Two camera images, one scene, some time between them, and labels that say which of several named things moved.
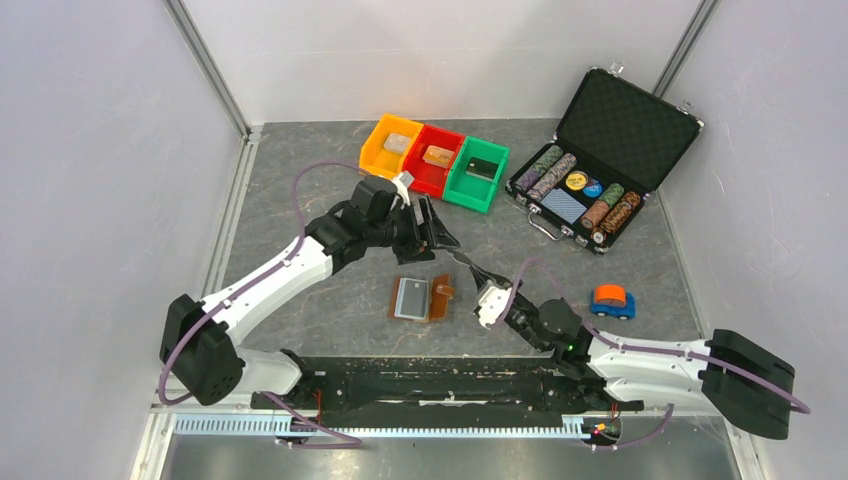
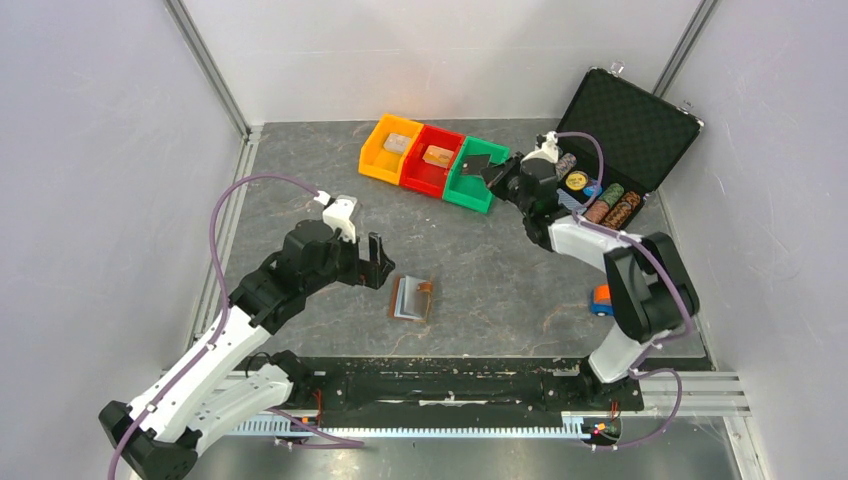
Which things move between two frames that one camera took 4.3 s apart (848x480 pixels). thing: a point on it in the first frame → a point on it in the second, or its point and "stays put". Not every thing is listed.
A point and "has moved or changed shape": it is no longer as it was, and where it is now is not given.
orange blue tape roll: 613,300 stays put
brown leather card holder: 419,298 has moved or changed shape
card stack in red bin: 438,156 stays put
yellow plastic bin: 385,149 stays put
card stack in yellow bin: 397,143 stays put
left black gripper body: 398,231 → 341,263
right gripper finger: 481,277 → 496,176
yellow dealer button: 576,180 stays put
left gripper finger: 420,225 → 363,272
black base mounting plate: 439,387 stays put
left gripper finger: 438,233 → 381,264
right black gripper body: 520,320 → 513,191
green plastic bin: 470,191 stays put
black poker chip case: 617,143 stays put
